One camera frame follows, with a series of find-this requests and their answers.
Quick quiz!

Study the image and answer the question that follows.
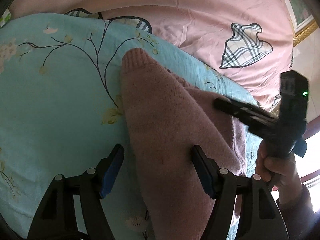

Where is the teal floral bed quilt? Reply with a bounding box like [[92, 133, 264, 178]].
[[1, 14, 255, 239]]

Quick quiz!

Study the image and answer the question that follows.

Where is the person's right hand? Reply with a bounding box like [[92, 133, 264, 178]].
[[255, 140, 303, 205]]

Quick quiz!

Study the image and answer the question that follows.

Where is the pink sleeved right forearm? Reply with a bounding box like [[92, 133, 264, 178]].
[[276, 184, 319, 239]]

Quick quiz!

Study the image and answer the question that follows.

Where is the green white checkered pillow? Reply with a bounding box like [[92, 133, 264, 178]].
[[0, 8, 11, 28]]

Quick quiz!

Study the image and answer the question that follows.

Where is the pink heart-pattern duvet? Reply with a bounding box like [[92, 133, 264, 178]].
[[9, 0, 294, 110]]

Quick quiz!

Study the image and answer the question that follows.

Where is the gold framed floral picture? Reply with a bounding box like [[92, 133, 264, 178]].
[[284, 0, 318, 47]]

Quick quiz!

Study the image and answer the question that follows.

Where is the mauve knit sweater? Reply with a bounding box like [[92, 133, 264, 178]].
[[121, 48, 247, 239]]

